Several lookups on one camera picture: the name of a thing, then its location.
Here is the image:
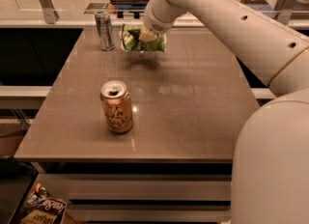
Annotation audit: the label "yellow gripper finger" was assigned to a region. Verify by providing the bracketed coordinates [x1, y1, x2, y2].
[139, 26, 157, 42]

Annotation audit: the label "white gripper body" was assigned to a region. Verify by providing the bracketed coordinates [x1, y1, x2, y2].
[143, 0, 186, 34]

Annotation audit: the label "green jalapeno chip bag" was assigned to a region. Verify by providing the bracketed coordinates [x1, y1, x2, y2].
[120, 24, 166, 52]

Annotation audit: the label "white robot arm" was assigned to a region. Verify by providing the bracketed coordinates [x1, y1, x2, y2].
[144, 0, 309, 224]

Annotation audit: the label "silver redbull can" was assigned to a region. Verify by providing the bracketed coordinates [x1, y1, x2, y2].
[95, 9, 115, 51]

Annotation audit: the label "orange LaCroix can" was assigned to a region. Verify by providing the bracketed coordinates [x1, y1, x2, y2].
[100, 80, 133, 133]

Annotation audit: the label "upper white drawer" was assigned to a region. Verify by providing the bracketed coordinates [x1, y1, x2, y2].
[38, 174, 231, 201]

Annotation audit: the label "white drawer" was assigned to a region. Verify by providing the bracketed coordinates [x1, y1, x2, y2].
[38, 174, 231, 201]
[68, 205, 231, 223]

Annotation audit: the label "lower white drawer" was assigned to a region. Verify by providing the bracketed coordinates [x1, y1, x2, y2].
[68, 205, 231, 223]

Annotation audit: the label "snack bags in bin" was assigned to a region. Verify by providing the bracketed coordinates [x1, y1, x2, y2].
[19, 182, 67, 224]

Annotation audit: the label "left metal bracket post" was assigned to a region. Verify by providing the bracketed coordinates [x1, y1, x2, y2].
[39, 0, 59, 24]

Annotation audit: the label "metal bracket post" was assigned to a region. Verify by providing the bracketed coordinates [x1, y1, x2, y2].
[275, 0, 297, 25]
[39, 0, 59, 24]

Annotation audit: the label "right metal bracket post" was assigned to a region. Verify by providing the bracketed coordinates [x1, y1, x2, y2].
[275, 0, 297, 25]

